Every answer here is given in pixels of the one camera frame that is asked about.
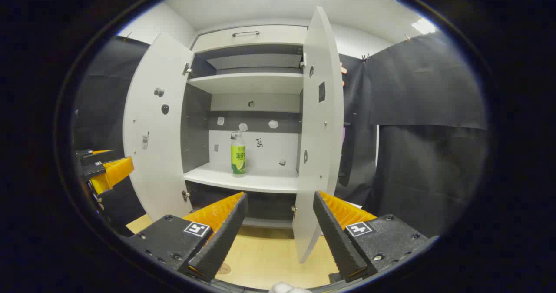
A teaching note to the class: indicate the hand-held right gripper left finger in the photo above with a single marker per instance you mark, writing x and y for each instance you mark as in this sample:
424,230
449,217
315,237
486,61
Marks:
226,236

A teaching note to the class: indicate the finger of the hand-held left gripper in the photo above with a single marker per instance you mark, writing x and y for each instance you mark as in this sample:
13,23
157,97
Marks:
100,157
115,171

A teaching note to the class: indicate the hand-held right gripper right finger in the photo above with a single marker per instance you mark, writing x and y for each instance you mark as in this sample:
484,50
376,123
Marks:
339,241

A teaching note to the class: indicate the round brown coaster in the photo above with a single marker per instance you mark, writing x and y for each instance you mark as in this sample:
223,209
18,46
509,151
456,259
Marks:
225,268

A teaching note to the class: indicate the white cabinet door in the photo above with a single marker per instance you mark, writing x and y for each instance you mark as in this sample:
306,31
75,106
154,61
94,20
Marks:
156,123
319,123

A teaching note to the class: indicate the clear bottle green label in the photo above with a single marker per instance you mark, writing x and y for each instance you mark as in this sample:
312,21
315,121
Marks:
238,156

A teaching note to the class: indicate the white cabinet shelf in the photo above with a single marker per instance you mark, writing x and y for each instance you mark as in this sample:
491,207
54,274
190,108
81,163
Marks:
254,61
247,83
260,181

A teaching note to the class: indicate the white cabinet drawer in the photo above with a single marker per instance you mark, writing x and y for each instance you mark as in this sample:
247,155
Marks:
269,38

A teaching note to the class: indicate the black backdrop cloth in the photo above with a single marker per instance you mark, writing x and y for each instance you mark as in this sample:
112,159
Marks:
425,88

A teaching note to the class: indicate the black backdrop clip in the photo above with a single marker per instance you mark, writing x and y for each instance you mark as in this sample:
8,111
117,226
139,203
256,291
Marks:
364,57

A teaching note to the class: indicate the ceiling light panel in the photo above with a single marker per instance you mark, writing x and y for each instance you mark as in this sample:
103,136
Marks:
423,26

